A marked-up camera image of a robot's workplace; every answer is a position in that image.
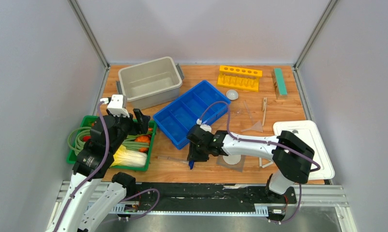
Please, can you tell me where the green and gold box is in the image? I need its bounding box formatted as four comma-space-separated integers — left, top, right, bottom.
271, 68, 288, 100

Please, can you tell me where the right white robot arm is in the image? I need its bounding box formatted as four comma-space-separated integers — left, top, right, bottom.
186, 125, 320, 203

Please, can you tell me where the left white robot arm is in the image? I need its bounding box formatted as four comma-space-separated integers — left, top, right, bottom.
47, 109, 150, 232

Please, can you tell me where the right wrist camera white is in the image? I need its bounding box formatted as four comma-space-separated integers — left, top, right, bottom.
196, 119, 212, 132

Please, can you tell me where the white tray lid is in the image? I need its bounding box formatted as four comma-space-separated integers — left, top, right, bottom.
273, 120, 335, 181

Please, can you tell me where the yellow test tube rack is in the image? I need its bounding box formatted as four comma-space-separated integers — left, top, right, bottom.
217, 65, 263, 92

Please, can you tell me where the wire gauze with ceramic centre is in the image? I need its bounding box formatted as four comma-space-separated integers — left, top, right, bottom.
216, 155, 245, 172

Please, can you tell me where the wooden test tube clamp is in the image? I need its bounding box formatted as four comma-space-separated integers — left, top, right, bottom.
262, 97, 268, 126

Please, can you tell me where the green long beans bundle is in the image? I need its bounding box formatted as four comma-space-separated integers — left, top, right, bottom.
68, 127, 153, 155

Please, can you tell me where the grey plastic tub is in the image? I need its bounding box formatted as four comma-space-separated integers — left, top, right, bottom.
118, 57, 184, 110

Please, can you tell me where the yellow napa cabbage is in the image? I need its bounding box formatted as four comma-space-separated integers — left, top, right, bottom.
111, 145, 147, 168

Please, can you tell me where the clay pipe triangle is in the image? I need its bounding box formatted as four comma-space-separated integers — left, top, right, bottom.
258, 158, 273, 169

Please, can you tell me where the white evaporating dish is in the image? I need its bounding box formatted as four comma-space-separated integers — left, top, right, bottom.
226, 89, 239, 101

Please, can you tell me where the green plastic vegetable tray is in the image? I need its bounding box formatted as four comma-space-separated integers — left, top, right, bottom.
66, 116, 157, 171

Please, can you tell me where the blue divided plastic tray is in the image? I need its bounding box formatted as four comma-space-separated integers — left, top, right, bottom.
153, 80, 231, 150

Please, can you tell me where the red chilli pepper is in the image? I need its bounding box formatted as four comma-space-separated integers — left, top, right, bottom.
82, 135, 90, 142

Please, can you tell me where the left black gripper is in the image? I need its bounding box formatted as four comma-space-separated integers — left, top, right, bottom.
106, 107, 151, 153

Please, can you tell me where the small orange carrot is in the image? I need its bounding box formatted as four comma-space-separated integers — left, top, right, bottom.
138, 147, 149, 153

